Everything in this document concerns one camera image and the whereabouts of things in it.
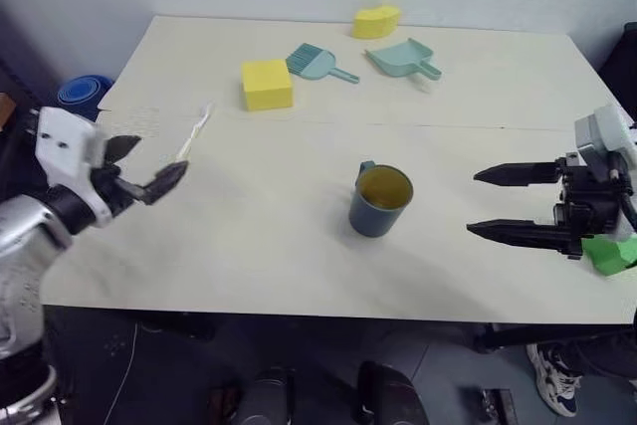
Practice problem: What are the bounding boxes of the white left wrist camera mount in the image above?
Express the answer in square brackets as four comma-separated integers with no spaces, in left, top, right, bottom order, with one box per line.
[35,106,113,230]

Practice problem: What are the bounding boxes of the brown cardboard box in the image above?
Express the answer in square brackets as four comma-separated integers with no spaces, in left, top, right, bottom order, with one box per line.
[0,93,17,133]

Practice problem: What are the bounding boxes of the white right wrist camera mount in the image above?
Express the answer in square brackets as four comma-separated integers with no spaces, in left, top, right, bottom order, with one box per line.
[573,104,637,182]

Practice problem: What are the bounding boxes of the teal hand brush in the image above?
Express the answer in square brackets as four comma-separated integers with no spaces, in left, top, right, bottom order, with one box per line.
[285,43,361,86]

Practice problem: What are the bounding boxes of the dark rounded shape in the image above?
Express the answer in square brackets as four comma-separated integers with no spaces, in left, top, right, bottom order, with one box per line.
[356,359,427,425]
[243,366,298,425]

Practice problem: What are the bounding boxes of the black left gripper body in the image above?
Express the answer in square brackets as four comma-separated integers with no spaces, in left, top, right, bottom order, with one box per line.
[89,163,138,220]

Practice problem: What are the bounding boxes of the black and white sneaker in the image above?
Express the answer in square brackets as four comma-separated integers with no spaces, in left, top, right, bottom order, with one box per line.
[526,341,584,417]

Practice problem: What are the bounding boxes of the yellow rectangular sponge block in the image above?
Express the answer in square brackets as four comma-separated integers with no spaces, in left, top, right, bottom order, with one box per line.
[240,59,295,113]

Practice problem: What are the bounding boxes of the blue round container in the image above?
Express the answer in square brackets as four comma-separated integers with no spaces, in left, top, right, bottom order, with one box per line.
[56,75,114,121]

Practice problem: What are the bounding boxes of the teal dustpan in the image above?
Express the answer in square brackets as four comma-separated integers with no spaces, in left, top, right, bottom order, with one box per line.
[364,37,444,82]

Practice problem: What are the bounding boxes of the thin white cable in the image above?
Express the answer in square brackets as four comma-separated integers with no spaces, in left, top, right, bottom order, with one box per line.
[105,322,142,421]

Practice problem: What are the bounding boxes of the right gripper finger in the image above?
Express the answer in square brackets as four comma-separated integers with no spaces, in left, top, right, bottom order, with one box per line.
[473,161,559,188]
[466,218,583,258]

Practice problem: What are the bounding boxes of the blue mug with yellow inside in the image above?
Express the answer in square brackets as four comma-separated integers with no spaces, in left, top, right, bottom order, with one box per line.
[347,160,415,239]

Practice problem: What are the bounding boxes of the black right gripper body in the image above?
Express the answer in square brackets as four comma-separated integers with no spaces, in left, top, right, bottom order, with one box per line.
[552,150,634,260]

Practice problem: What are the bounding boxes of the yellow curved sponge block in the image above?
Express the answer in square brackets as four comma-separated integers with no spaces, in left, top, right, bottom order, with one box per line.
[352,3,403,41]

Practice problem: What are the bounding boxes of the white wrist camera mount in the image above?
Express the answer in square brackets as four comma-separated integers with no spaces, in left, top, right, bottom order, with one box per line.
[573,104,637,182]
[35,106,113,230]

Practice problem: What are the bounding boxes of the green crumpled object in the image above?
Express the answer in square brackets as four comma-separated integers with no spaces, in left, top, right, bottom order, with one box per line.
[580,234,637,278]

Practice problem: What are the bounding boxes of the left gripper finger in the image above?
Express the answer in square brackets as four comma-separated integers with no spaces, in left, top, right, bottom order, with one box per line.
[106,134,144,166]
[118,160,191,206]

